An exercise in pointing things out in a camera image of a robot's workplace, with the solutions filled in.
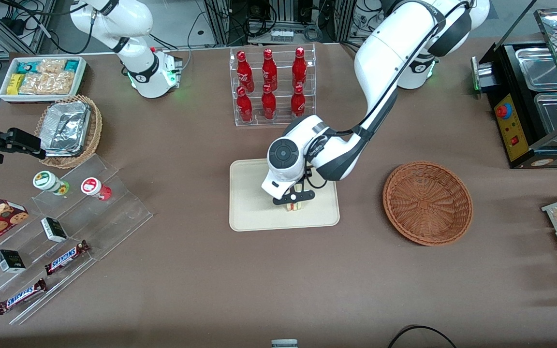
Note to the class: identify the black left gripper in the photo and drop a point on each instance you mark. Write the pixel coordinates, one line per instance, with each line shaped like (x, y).
(302, 180)

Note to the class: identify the triangular sandwich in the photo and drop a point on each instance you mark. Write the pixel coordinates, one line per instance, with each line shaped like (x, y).
(295, 207)

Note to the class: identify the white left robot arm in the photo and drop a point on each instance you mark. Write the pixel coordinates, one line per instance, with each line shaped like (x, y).
(380, 58)

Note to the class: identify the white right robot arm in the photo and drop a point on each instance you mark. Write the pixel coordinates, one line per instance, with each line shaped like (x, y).
(144, 72)

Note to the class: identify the silver foil tray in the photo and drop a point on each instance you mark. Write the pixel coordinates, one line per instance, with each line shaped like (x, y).
(65, 128)

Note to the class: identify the cream plastic tray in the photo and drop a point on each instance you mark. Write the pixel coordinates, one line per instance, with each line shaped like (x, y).
(249, 203)

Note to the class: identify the tan wicker basket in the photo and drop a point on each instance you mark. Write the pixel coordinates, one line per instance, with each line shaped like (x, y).
(95, 130)

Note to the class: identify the brown round wicker basket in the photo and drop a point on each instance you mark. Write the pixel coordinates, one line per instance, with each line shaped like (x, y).
(428, 203)

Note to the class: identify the green lid white cup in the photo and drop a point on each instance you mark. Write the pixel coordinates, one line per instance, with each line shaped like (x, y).
(46, 180)

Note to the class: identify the clear bag of crackers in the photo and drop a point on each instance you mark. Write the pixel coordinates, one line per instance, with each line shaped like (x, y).
(62, 82)
(52, 65)
(33, 84)

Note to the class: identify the yellow snack pack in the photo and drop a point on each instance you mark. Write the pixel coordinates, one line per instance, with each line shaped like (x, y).
(15, 83)

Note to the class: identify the red lid white cup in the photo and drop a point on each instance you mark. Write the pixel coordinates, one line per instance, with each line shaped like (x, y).
(92, 187)

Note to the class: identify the teal snack pack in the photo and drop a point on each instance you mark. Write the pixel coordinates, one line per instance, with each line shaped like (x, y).
(72, 65)
(26, 66)

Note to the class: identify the white rectangular snack bin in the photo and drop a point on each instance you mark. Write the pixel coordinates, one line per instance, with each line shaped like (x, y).
(81, 79)

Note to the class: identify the clear acrylic bottle rack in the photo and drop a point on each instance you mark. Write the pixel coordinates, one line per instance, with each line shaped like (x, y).
(283, 118)

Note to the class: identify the small black box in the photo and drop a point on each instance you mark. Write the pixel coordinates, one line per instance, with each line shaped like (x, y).
(53, 229)
(10, 261)

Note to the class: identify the red cola bottle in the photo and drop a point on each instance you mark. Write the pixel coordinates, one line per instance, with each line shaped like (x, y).
(269, 71)
(244, 72)
(268, 105)
(298, 105)
(299, 70)
(244, 107)

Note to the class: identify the clear acrylic stepped display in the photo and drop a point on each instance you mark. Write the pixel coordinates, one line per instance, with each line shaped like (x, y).
(114, 212)

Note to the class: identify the snickers chocolate bar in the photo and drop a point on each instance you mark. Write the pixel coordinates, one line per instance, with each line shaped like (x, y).
(20, 297)
(65, 257)

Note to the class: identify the grey object at table edge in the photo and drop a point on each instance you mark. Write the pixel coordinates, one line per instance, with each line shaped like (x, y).
(284, 343)

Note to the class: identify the white power strip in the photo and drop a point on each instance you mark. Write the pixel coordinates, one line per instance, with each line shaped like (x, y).
(282, 35)

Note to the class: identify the black food warmer appliance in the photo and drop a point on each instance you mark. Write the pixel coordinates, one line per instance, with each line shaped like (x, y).
(510, 128)

